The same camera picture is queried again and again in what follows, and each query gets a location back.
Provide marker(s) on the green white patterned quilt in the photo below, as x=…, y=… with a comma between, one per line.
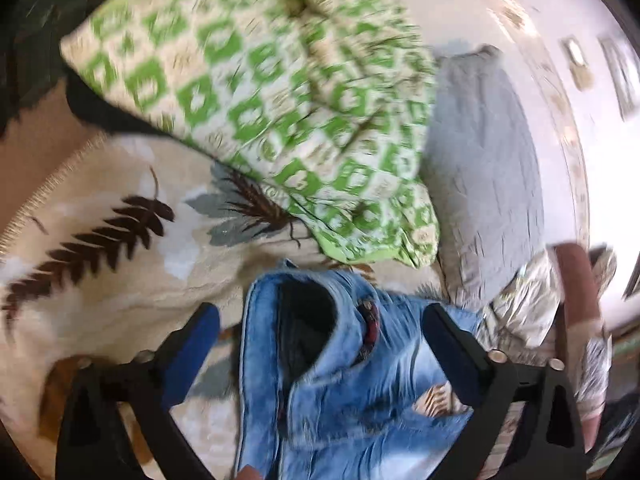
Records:
x=325, y=104

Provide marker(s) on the grey quilted pillow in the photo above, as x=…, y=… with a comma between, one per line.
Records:
x=481, y=169

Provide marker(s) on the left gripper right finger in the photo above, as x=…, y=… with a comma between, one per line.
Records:
x=548, y=441

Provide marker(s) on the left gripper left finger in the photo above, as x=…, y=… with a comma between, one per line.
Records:
x=93, y=442

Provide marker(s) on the cream floral pillow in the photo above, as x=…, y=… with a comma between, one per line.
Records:
x=524, y=312

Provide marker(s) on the blue denim jeans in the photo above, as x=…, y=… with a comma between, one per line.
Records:
x=330, y=372

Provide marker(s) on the leaf pattern beige blanket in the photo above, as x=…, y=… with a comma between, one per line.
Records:
x=117, y=254

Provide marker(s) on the wall switch plates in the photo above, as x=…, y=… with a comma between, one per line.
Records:
x=613, y=70

